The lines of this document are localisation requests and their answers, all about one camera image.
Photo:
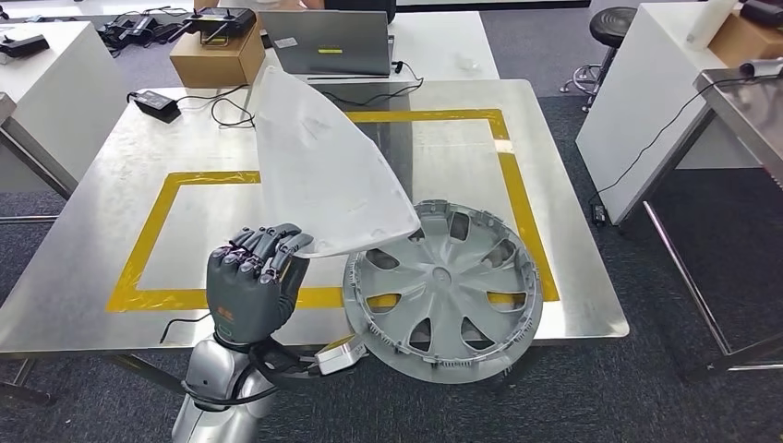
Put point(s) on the black power adapter brick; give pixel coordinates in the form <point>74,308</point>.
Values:
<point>156,104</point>

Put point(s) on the black device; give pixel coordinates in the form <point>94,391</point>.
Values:
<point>24,46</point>

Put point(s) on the black round stool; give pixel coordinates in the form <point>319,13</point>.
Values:
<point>611,24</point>

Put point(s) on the black chargers pile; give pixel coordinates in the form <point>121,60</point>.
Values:
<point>134,27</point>

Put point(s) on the grey laptop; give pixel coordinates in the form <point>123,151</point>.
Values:
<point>324,43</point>

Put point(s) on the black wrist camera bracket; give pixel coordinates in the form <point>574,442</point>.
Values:
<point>281,373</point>

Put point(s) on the white plastic shell part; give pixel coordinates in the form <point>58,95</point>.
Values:
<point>318,165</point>

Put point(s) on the silver plastic hubcap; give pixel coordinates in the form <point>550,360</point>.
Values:
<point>440,278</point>

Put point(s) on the white panel desk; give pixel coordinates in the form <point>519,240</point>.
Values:
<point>61,110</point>
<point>642,122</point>

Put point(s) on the black remote controller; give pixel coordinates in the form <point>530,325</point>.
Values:
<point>220,21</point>

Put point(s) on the steel workbench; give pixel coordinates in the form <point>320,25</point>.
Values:
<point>92,244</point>

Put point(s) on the small black power adapter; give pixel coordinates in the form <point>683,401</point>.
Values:
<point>599,214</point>

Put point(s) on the brown cardboard box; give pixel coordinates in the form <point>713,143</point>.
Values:
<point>740,43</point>
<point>214,67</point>

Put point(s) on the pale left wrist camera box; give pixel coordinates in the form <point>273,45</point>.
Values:
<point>339,359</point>

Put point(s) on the steel frame table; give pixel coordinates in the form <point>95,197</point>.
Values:
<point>752,116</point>
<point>43,165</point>

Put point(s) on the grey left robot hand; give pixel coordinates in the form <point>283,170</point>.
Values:
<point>251,299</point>

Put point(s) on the silver handheld tool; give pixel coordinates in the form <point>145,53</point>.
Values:
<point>764,67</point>

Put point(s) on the black case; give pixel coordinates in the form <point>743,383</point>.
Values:
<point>764,12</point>

